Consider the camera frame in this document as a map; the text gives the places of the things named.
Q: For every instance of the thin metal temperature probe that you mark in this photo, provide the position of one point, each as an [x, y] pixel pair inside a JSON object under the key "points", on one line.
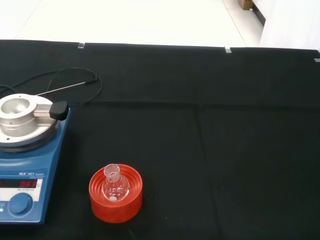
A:
{"points": [[62, 89]]}

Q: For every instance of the orange ribbed flask stand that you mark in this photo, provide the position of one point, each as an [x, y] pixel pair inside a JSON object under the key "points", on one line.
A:
{"points": [[117, 212]]}

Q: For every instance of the brown cardboard box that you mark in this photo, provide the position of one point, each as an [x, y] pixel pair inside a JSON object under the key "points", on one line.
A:
{"points": [[245, 4]]}

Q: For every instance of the blue-base heater with steel plate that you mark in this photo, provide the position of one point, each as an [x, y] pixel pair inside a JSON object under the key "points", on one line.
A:
{"points": [[50, 162]]}

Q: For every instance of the clear cloth clip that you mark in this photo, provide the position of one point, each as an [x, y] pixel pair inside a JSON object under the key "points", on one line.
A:
{"points": [[81, 45], [317, 60], [227, 50]]}

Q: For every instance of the black cloth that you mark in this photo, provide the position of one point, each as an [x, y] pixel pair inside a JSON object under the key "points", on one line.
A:
{"points": [[200, 125]]}

